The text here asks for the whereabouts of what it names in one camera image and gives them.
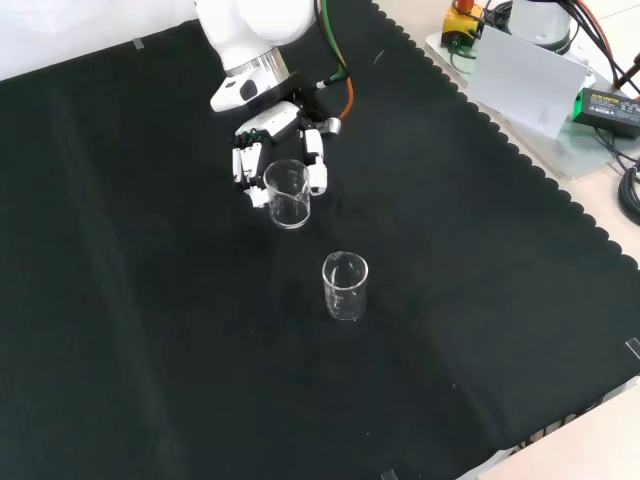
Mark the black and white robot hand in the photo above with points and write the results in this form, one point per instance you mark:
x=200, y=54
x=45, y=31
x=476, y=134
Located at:
x=272, y=122

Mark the clear glass beaker with water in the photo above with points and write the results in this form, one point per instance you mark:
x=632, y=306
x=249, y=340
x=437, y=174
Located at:
x=290, y=210

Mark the clear empty glass beaker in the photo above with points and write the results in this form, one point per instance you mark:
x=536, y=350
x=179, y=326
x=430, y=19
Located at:
x=345, y=300

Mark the grey tape piece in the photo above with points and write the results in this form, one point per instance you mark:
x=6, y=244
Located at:
x=138, y=44
x=634, y=348
x=389, y=475

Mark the black bench cloth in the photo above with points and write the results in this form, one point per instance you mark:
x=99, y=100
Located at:
x=150, y=275

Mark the yellow stop button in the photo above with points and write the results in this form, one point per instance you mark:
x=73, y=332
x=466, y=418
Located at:
x=457, y=25

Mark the black power adapter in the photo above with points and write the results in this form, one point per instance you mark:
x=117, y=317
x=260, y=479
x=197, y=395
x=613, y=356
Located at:
x=607, y=110

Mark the white wrist camera shell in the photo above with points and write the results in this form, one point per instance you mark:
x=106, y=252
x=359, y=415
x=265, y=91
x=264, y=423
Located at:
x=225, y=97

